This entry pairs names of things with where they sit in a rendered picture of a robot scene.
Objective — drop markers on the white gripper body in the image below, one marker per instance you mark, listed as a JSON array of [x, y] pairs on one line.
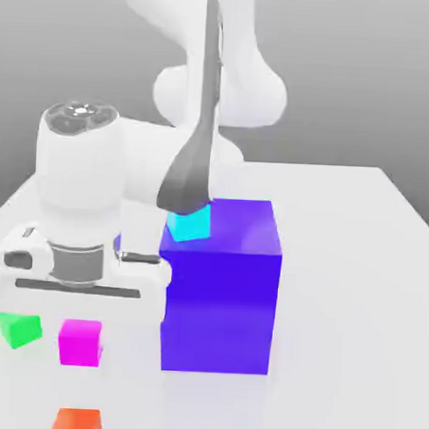
[[91, 304]]

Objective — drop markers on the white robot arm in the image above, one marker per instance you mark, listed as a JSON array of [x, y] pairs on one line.
[[79, 166]]

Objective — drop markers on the small magenta cube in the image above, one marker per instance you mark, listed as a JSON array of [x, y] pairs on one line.
[[79, 342]]

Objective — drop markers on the small green cube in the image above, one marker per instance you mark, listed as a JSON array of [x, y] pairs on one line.
[[19, 329]]

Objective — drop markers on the small orange cube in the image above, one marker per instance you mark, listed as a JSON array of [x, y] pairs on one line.
[[77, 421]]

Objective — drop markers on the small cyan cube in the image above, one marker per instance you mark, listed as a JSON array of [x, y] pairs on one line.
[[189, 226]]

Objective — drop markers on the large blue box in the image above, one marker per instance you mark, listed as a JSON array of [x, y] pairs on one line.
[[217, 306]]

